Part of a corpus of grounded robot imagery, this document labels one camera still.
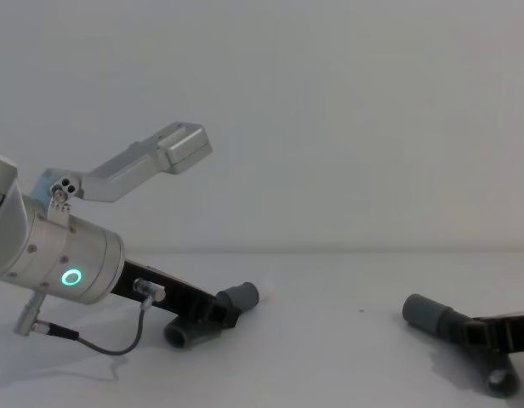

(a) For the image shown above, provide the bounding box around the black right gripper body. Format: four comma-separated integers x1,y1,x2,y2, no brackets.
478,311,524,354

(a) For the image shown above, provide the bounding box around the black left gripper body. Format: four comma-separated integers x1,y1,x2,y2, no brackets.
112,258,217,320

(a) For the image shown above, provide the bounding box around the white curtain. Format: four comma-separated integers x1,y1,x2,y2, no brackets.
0,0,524,256

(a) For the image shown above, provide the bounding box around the thin dark wrist cable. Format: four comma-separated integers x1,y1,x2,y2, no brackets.
13,277,168,356

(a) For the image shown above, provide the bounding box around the white table cloth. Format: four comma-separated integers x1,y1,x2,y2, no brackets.
0,249,524,408

